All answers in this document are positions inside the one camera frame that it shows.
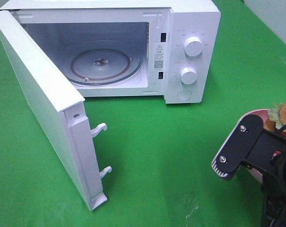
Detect white lower timer knob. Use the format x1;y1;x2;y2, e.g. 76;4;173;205
181;67;197;85

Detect glass microwave turntable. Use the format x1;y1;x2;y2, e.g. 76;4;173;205
69;48;142;86

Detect clear tape patch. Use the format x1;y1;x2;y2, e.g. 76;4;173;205
165;190;199;222

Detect burger with lettuce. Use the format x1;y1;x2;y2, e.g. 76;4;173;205
264;102;286;132

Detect white microwave oven body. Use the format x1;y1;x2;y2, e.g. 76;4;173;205
0;0;221;104

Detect white upper power knob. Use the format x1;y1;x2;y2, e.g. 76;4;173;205
183;35;203;57

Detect round door release button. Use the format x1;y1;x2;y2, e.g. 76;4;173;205
177;89;192;101

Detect pink round plate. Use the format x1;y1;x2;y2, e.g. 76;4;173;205
238;109;275;183

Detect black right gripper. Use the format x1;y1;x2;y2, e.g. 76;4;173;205
211;114;286;227

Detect white warning label sticker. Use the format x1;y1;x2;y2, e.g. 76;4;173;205
152;43;165;70

